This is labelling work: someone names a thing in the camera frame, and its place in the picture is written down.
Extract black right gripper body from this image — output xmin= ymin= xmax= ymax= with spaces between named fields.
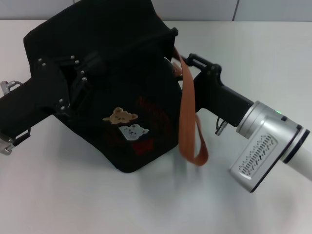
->
xmin=194 ymin=63 xmax=254 ymax=127

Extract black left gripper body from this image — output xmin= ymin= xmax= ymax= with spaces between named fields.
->
xmin=0 ymin=59 xmax=71 ymax=139

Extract black food bag orange handles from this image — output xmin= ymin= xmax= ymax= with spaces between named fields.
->
xmin=23 ymin=0 xmax=209 ymax=174

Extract metal left gripper cable connector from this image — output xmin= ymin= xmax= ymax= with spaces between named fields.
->
xmin=0 ymin=79 xmax=24 ymax=95

